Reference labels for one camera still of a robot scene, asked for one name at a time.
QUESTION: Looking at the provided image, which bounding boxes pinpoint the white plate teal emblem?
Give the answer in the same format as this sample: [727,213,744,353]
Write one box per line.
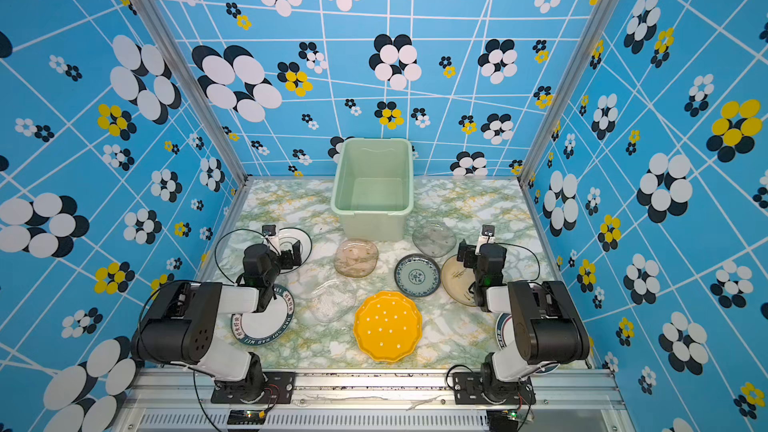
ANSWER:
[269,227,313,274]

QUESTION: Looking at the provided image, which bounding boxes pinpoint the white plate dark lettered rim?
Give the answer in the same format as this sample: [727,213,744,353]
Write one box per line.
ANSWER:
[231,284,295,346]

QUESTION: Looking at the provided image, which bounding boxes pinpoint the yellow scalloped dotted plate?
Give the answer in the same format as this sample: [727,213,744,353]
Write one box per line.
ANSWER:
[353,291,423,363]

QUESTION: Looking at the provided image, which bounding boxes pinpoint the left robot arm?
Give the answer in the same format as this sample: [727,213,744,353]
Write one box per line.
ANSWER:
[132,239,311,406]

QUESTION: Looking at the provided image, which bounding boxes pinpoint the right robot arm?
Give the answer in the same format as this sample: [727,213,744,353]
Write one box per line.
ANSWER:
[457,241,590,403]

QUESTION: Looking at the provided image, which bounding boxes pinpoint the clear glass plate near bin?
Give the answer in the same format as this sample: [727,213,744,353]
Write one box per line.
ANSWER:
[412,221,457,258]

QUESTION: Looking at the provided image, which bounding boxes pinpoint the light green plastic bin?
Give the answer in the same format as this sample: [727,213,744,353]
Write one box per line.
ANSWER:
[331,138,414,241]

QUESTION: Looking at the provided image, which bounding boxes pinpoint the beige ceramic plate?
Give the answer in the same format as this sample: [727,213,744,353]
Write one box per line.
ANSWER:
[441,255,476,307]

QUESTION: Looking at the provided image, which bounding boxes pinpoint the blue floral ceramic plate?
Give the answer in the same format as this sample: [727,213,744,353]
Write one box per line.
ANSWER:
[394,254,441,298]

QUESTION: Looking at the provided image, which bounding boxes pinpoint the pink glass plate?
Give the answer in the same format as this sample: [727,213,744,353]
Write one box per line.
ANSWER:
[334,239,379,278]

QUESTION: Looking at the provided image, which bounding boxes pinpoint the white plate red green rim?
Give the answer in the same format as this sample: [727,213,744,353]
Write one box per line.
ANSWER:
[495,313,559,375]

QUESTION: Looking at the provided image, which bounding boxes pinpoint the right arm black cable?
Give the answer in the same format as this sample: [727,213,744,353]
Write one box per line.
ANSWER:
[497,242,542,283]

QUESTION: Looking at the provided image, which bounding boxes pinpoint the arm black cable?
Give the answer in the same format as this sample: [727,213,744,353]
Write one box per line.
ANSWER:
[214,228,265,284]
[497,242,542,283]

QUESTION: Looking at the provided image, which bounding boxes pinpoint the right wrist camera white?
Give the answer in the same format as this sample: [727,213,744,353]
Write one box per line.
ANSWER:
[477,224,495,247]

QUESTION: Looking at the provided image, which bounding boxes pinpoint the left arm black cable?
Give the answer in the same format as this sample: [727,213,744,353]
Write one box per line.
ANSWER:
[214,228,265,284]

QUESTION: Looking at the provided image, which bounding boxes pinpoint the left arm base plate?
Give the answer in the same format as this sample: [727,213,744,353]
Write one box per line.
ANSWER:
[210,371,297,405]

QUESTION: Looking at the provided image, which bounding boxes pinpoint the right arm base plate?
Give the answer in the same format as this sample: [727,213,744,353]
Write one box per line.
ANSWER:
[447,371,536,407]

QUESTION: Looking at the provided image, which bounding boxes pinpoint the aluminium front rail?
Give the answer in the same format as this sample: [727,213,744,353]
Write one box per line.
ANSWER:
[113,369,634,431]

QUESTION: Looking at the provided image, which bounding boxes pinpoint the right aluminium corner post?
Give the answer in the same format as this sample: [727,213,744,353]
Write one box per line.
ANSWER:
[519,0,620,186]

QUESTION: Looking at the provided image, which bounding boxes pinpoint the aluminium corner post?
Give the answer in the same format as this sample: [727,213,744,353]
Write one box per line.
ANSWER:
[519,0,620,186]
[132,0,248,187]

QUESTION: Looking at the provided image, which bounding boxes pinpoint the left aluminium corner post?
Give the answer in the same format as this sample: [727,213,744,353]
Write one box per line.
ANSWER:
[132,0,248,187]

